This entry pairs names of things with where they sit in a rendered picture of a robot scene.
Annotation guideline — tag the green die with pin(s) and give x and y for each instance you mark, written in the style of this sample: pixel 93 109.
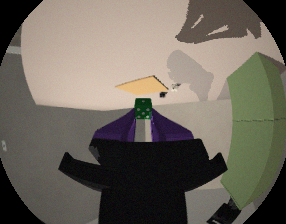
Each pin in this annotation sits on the green die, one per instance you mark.
pixel 143 108

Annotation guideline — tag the tan mat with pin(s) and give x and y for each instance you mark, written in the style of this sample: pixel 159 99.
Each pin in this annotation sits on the tan mat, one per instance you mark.
pixel 142 86

